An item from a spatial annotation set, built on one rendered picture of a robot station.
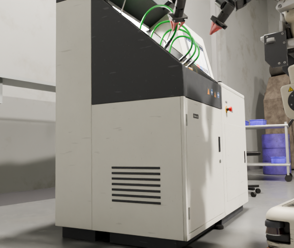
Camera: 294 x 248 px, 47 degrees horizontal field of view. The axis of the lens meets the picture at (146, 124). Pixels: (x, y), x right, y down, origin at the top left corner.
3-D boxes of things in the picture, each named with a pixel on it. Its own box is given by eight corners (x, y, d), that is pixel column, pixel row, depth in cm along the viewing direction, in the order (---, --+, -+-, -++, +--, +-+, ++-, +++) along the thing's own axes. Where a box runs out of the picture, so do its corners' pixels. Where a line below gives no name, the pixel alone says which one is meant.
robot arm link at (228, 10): (232, 4, 197) (237, 7, 201) (225, -1, 200) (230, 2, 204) (224, 15, 200) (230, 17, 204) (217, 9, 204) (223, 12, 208)
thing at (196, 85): (186, 96, 175) (185, 66, 177) (178, 97, 177) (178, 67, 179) (220, 108, 230) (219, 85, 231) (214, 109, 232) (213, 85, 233)
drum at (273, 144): (268, 172, 722) (267, 134, 728) (295, 173, 687) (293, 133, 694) (258, 174, 679) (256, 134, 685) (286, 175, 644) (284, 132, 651)
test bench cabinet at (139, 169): (187, 256, 165) (183, 95, 172) (91, 242, 193) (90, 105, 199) (226, 227, 227) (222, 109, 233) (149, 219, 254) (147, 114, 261)
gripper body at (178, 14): (167, 16, 196) (169, 4, 191) (182, 15, 200) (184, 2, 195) (172, 21, 192) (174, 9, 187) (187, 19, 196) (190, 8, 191)
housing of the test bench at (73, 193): (91, 242, 193) (90, -13, 205) (54, 237, 206) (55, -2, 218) (184, 205, 316) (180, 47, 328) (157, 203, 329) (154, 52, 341)
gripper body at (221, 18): (215, 20, 211) (223, 10, 208) (226, 29, 206) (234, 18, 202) (210, 17, 207) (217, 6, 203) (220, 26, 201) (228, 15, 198)
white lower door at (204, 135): (190, 233, 168) (186, 97, 174) (185, 233, 169) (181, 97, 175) (225, 211, 225) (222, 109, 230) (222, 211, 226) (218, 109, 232)
